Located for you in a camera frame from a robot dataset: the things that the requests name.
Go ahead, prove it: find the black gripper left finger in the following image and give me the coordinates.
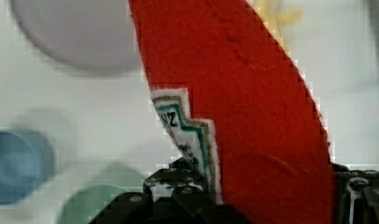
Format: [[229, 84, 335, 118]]
[[143, 158, 209, 202]]

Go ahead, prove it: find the blue round bowl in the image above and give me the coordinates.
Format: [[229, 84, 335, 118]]
[[0, 129, 56, 205]]

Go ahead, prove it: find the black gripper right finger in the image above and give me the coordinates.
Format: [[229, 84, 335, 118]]
[[333, 164, 379, 224]]

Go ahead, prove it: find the yellow plush banana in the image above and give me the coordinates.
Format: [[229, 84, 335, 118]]
[[252, 0, 303, 50]]

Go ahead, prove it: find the green mug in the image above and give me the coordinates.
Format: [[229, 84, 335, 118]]
[[58, 164, 147, 224]]

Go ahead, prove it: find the grey round plate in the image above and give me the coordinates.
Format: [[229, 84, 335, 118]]
[[8, 0, 141, 74]]

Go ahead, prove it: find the red plush ketchup bottle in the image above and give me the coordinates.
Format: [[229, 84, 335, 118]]
[[128, 0, 335, 224]]

